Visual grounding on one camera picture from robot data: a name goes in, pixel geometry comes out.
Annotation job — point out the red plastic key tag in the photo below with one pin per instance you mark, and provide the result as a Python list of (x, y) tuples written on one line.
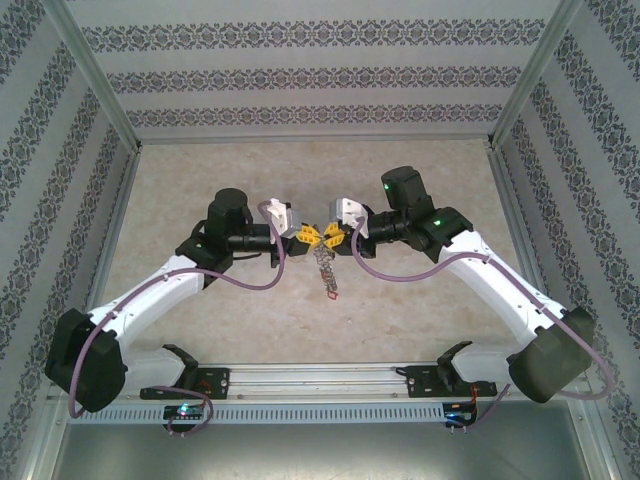
[(330, 297)]

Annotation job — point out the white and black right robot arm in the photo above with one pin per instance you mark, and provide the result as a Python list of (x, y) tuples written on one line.
[(500, 290)]

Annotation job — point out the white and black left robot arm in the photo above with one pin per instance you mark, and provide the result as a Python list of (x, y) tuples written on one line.
[(160, 295)]

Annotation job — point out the left controller circuit board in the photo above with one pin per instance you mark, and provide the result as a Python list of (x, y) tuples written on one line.
[(185, 412)]

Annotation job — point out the controller circuit board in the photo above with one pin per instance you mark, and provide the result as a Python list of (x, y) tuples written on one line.
[(457, 414), (185, 412)]

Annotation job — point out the right controller circuit board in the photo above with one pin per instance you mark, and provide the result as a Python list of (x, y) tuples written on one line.
[(457, 414)]

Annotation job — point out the grey metal sheet panel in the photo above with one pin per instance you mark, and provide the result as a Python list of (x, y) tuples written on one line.
[(320, 455)]

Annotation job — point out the aluminium table side rail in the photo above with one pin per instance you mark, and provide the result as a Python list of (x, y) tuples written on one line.
[(505, 175), (114, 225)]

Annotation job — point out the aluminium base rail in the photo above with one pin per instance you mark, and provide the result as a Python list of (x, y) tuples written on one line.
[(320, 380)]

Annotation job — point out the aluminium frame post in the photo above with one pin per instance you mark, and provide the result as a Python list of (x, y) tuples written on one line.
[(531, 75), (97, 82)]

